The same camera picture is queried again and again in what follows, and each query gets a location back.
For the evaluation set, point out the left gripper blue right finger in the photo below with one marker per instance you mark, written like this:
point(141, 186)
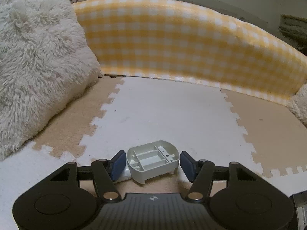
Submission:
point(189, 166)

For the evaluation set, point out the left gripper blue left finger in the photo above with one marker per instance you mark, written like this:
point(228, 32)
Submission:
point(117, 165)

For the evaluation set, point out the right white fluffy pillow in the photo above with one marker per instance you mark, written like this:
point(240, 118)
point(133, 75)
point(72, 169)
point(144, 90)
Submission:
point(298, 104)

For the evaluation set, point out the white fluffy pillow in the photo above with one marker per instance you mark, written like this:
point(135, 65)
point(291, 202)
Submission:
point(298, 104)
point(45, 64)

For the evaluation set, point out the left white fluffy pillow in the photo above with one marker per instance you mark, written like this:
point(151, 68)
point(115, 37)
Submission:
point(45, 64)

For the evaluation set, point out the yellow gingham bed cover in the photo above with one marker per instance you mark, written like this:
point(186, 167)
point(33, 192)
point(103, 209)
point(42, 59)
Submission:
point(173, 40)

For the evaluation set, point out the folded blankets on shelf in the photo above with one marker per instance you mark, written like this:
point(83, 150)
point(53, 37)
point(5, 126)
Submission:
point(294, 29)

